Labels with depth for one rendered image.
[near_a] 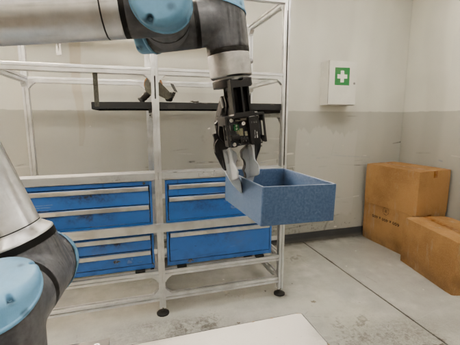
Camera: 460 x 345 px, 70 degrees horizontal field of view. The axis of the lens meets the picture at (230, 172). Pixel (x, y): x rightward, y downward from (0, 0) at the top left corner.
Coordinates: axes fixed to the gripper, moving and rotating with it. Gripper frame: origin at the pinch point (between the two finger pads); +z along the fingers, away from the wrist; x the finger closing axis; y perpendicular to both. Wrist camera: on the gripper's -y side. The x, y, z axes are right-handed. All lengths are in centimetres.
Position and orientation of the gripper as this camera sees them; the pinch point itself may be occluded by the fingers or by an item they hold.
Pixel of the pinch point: (241, 184)
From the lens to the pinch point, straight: 64.7
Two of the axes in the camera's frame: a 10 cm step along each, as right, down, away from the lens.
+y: 2.6, 1.6, -9.5
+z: 1.3, 9.7, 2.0
